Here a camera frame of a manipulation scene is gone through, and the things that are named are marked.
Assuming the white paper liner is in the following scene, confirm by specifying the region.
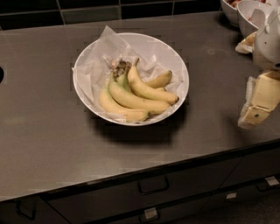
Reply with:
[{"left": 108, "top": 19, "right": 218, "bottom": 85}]
[{"left": 73, "top": 27, "right": 189, "bottom": 126}]

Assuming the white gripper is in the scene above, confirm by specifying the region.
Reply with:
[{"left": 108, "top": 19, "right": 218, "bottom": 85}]
[{"left": 235, "top": 6, "right": 280, "bottom": 129}]

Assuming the dark drawer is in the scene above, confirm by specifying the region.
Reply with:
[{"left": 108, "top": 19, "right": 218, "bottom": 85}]
[
  {"left": 88, "top": 175, "right": 280, "bottom": 224},
  {"left": 50, "top": 158, "right": 239, "bottom": 224},
  {"left": 220, "top": 148, "right": 280, "bottom": 188}
]

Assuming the white bowl far back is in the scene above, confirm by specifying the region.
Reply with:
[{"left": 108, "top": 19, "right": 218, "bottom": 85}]
[{"left": 220, "top": 0, "right": 241, "bottom": 27}]

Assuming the dark lower drawer front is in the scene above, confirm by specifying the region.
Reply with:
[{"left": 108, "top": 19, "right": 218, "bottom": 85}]
[{"left": 88, "top": 175, "right": 280, "bottom": 224}]

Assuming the dark left cabinet front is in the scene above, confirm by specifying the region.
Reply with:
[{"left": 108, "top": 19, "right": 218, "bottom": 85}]
[{"left": 0, "top": 196, "right": 69, "bottom": 224}]

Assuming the white bowl back right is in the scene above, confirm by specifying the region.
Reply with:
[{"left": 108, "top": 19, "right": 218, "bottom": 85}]
[{"left": 236, "top": 0, "right": 280, "bottom": 38}]

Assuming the dark right drawer front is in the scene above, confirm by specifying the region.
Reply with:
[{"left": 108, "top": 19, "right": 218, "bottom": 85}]
[{"left": 220, "top": 148, "right": 280, "bottom": 188}]

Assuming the yellow banana bunch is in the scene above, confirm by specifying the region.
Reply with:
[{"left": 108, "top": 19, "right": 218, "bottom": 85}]
[{"left": 99, "top": 58, "right": 179, "bottom": 123}]

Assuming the dark upper drawer front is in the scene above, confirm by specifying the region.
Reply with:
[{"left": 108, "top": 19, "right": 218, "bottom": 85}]
[{"left": 50, "top": 158, "right": 239, "bottom": 224}]

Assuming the white bowl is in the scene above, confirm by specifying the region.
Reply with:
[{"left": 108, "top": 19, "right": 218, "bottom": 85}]
[
  {"left": 236, "top": 0, "right": 280, "bottom": 38},
  {"left": 220, "top": 0, "right": 241, "bottom": 27},
  {"left": 73, "top": 31, "right": 189, "bottom": 126}
]

